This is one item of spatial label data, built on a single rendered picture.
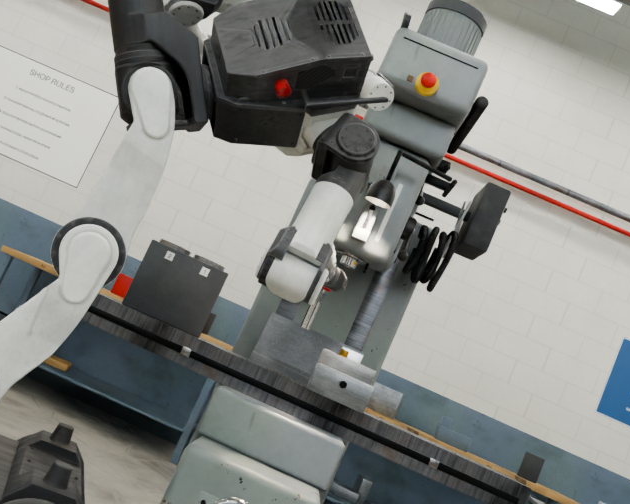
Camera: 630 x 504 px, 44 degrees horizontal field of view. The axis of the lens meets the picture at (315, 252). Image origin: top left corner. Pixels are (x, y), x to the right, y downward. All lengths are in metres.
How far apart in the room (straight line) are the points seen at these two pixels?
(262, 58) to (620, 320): 5.54
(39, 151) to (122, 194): 5.33
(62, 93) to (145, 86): 5.42
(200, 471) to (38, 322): 0.47
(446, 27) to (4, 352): 1.62
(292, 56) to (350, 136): 0.19
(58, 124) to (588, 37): 4.53
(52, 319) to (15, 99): 5.61
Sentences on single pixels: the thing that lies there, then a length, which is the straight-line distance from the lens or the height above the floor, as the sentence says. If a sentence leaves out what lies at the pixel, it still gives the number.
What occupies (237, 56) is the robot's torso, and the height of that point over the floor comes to 1.48.
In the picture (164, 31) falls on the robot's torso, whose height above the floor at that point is 1.48.
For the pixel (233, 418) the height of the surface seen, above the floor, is 0.80.
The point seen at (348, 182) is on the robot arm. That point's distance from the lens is 1.59.
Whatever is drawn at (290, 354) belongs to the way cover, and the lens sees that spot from 2.47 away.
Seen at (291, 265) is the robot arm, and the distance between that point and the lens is 1.52.
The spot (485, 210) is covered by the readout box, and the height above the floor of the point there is 1.64.
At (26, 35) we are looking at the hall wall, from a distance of 7.32.
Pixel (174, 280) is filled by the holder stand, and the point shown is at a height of 1.05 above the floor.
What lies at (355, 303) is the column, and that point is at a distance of 2.54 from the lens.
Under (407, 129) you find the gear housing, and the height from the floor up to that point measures 1.66.
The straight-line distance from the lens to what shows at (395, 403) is 5.84.
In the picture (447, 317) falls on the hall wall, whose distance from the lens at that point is 6.46.
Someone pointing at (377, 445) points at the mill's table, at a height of 0.88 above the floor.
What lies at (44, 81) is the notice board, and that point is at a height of 2.24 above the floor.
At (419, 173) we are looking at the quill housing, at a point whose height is 1.58.
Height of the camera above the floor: 0.99
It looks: 8 degrees up
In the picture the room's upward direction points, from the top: 24 degrees clockwise
